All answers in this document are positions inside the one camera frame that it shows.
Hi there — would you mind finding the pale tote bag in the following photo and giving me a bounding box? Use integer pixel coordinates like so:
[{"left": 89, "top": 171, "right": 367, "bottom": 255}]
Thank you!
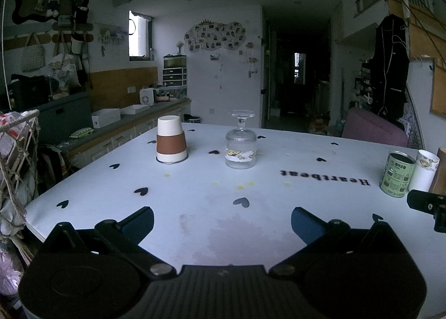
[{"left": 21, "top": 33, "right": 46, "bottom": 73}]

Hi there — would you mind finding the pink plastic bag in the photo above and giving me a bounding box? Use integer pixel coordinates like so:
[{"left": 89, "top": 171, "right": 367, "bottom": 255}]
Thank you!
[{"left": 0, "top": 249, "right": 26, "bottom": 296}]

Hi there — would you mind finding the green tin can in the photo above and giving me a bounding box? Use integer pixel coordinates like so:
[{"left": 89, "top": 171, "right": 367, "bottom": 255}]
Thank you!
[{"left": 379, "top": 151, "right": 417, "bottom": 198}]

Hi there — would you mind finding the cluttered storage shelf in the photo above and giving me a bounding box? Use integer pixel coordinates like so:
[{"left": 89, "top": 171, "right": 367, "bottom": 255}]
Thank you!
[{"left": 353, "top": 60, "right": 374, "bottom": 104}]

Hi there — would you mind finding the cork board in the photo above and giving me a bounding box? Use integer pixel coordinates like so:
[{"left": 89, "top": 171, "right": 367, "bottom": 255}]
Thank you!
[{"left": 430, "top": 58, "right": 446, "bottom": 118}]

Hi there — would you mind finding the glass fish tank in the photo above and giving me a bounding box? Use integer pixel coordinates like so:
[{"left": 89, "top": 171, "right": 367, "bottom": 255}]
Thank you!
[{"left": 163, "top": 55, "right": 187, "bottom": 69}]

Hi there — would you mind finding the black hanging bag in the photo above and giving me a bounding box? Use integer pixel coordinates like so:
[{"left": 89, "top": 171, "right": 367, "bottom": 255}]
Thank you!
[{"left": 71, "top": 6, "right": 90, "bottom": 55}]

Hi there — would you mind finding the small white appliance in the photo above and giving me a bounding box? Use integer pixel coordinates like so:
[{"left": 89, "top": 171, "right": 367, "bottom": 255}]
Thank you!
[{"left": 139, "top": 88, "right": 155, "bottom": 106}]

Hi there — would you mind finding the black coat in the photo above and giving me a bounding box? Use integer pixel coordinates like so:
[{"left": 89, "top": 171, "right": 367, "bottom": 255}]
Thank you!
[{"left": 369, "top": 14, "right": 410, "bottom": 120}]

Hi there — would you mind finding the pink chair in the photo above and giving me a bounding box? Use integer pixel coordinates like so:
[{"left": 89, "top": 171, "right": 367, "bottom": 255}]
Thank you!
[{"left": 341, "top": 107, "right": 409, "bottom": 148}]

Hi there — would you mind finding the white printed paper cup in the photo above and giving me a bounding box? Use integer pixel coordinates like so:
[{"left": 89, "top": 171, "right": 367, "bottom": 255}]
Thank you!
[{"left": 408, "top": 149, "right": 440, "bottom": 193}]

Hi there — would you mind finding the cloud shaped photo board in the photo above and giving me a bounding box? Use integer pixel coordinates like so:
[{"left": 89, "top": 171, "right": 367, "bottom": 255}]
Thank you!
[{"left": 183, "top": 20, "right": 246, "bottom": 52}]

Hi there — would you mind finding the green patterned pouch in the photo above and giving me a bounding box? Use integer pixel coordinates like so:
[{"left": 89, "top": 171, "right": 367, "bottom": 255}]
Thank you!
[{"left": 69, "top": 127, "right": 94, "bottom": 139}]

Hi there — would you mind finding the white wire wall shelf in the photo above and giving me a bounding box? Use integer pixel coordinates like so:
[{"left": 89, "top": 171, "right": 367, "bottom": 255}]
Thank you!
[{"left": 98, "top": 26, "right": 126, "bottom": 45}]

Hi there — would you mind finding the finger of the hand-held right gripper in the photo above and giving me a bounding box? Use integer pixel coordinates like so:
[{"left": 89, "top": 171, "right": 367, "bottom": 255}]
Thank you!
[{"left": 406, "top": 189, "right": 446, "bottom": 233}]

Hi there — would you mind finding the brown wooden block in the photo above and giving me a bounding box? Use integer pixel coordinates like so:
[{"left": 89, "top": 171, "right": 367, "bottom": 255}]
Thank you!
[{"left": 429, "top": 147, "right": 446, "bottom": 195}]

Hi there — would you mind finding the white heart print tablecloth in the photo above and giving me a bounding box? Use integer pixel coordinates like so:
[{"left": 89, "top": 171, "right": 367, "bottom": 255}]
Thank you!
[{"left": 24, "top": 122, "right": 446, "bottom": 319}]

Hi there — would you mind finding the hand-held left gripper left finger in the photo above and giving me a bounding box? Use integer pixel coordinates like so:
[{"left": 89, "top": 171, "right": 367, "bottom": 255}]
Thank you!
[{"left": 41, "top": 206, "right": 177, "bottom": 278}]

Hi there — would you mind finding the white cardboard box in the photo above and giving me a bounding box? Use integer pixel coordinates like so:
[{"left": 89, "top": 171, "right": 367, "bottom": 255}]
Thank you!
[{"left": 91, "top": 109, "right": 121, "bottom": 129}]

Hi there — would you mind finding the flat white tray box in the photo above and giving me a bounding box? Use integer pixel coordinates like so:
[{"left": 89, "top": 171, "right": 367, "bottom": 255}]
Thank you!
[{"left": 120, "top": 104, "right": 152, "bottom": 115}]

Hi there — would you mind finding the white and brown cup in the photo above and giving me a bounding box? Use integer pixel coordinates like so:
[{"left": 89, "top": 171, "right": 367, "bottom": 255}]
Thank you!
[{"left": 155, "top": 115, "right": 189, "bottom": 164}]

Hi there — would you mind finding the black and white drawer organizer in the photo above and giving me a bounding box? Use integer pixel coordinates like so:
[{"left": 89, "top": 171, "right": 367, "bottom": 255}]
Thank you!
[{"left": 163, "top": 67, "right": 188, "bottom": 87}]

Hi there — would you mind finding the window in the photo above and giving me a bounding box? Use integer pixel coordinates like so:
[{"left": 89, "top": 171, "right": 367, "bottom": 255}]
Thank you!
[{"left": 129, "top": 10, "right": 153, "bottom": 62}]

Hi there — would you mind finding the black storage case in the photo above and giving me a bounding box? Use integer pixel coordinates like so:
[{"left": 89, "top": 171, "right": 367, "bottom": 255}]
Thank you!
[{"left": 6, "top": 74, "right": 50, "bottom": 110}]

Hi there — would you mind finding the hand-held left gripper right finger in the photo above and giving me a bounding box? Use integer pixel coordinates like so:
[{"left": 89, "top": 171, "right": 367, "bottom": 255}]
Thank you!
[{"left": 268, "top": 206, "right": 413, "bottom": 278}]

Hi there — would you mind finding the teal chest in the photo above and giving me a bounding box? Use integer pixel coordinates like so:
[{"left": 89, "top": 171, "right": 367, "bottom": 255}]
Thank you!
[{"left": 10, "top": 91, "right": 92, "bottom": 146}]

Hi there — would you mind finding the printed cloth bag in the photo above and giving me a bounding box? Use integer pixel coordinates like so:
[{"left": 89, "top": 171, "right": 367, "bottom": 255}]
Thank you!
[{"left": 47, "top": 54, "right": 79, "bottom": 97}]

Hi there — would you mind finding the clear glass goblet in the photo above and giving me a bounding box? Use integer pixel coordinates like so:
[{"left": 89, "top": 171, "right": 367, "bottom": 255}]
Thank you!
[{"left": 225, "top": 110, "right": 258, "bottom": 170}]

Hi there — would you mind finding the long low cabinet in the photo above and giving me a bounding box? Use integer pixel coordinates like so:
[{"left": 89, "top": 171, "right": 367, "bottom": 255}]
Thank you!
[{"left": 66, "top": 98, "right": 192, "bottom": 167}]

